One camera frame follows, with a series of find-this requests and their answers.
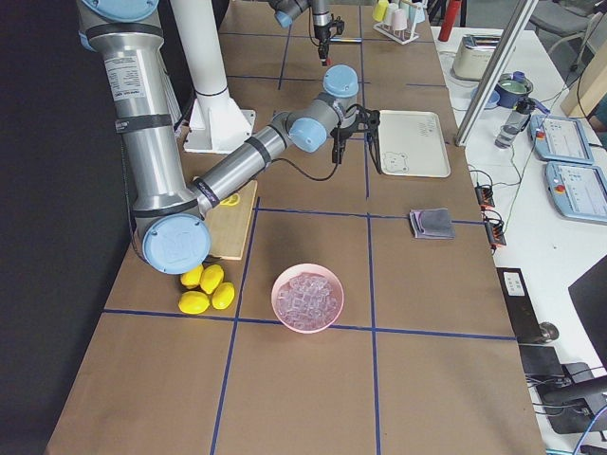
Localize cream bear tray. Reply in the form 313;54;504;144
377;110;451;178

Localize cream toaster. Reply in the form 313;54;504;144
452;34;501;81

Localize wooden cutting board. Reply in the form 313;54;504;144
205;180;257;260

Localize teach pendant upper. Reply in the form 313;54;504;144
528;115;594;165

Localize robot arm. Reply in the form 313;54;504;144
268;0;340;66
78;1;359;275

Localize red bottle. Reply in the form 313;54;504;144
438;0;462;42

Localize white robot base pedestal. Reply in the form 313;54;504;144
171;0;255;154

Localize white cup rack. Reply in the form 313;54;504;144
373;22;420;45

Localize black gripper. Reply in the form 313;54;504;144
331;128;353;164

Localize steel muddler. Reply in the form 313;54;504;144
330;36;362;44

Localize dark blue bowl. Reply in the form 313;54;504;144
495;71;534;108

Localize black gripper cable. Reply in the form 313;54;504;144
269;106;383;181

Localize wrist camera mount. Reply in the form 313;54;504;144
330;16;344;38
357;106;380;143

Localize teach pendant lower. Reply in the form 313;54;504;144
544;161;606;224

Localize pink bowl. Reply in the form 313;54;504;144
271;264;344;335

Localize yellow cup on rack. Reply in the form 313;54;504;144
372;0;390;23

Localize grey folded cloth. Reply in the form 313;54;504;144
410;208;455;240

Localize clear water bottle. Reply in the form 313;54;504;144
494;97;539;149

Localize aluminium frame post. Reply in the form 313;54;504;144
454;0;539;147

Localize whole yellow lemon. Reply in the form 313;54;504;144
178;290;211;315

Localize teach pendant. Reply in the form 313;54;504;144
544;161;606;224
528;115;594;165

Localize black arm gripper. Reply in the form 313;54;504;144
312;12;333;61

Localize pink cup on rack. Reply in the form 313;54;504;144
391;9;408;32

